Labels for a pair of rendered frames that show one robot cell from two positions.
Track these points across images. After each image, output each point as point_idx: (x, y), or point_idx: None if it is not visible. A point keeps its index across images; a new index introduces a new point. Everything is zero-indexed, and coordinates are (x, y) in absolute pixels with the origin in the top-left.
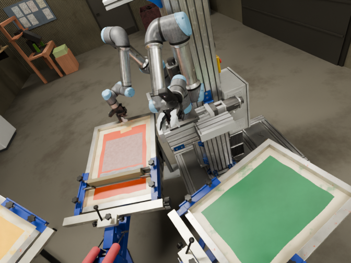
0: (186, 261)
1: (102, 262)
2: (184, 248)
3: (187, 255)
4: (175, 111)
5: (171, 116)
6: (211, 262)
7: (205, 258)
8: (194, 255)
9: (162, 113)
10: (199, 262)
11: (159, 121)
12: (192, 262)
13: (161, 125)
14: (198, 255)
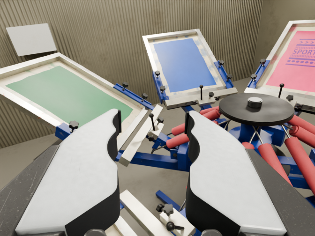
0: (180, 218)
1: (288, 182)
2: (188, 234)
3: (180, 224)
4: (48, 177)
5: (104, 143)
6: (150, 231)
7: (159, 233)
8: (174, 234)
9: (240, 209)
10: (165, 228)
11: (207, 129)
12: (167, 208)
13: (188, 133)
14: (168, 235)
